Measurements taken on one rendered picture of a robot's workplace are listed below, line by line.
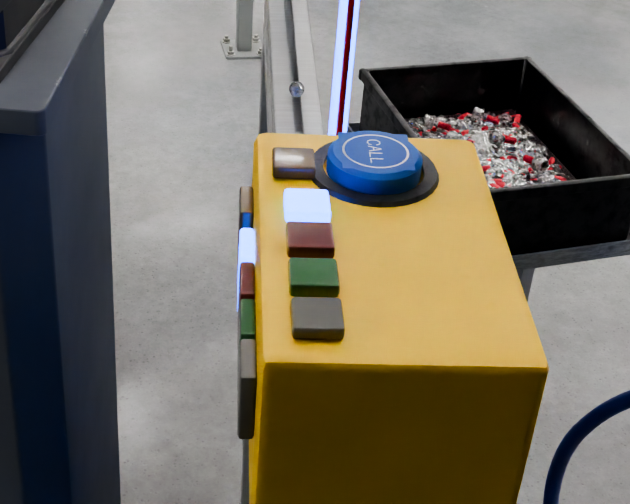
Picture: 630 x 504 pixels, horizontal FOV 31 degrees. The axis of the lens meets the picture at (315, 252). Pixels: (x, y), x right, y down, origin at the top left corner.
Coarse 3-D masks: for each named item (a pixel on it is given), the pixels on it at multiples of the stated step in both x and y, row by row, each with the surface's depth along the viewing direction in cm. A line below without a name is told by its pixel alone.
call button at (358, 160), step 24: (336, 144) 48; (360, 144) 48; (384, 144) 49; (408, 144) 49; (336, 168) 47; (360, 168) 47; (384, 168) 47; (408, 168) 47; (360, 192) 47; (384, 192) 47
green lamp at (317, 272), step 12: (288, 264) 42; (300, 264) 42; (312, 264) 42; (324, 264) 42; (336, 264) 42; (288, 276) 42; (300, 276) 41; (312, 276) 41; (324, 276) 41; (336, 276) 41; (300, 288) 41; (312, 288) 41; (324, 288) 41; (336, 288) 41
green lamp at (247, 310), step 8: (240, 304) 43; (248, 304) 43; (240, 312) 43; (248, 312) 43; (240, 320) 42; (248, 320) 42; (240, 328) 42; (248, 328) 42; (240, 336) 42; (248, 336) 42
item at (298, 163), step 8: (272, 152) 48; (280, 152) 48; (288, 152) 48; (296, 152) 48; (304, 152) 48; (312, 152) 49; (272, 160) 48; (280, 160) 48; (288, 160) 48; (296, 160) 48; (304, 160) 48; (312, 160) 48; (272, 168) 48; (280, 168) 47; (288, 168) 47; (296, 168) 47; (304, 168) 47; (312, 168) 47; (280, 176) 48; (288, 176) 48; (296, 176) 48; (304, 176) 48; (312, 176) 48
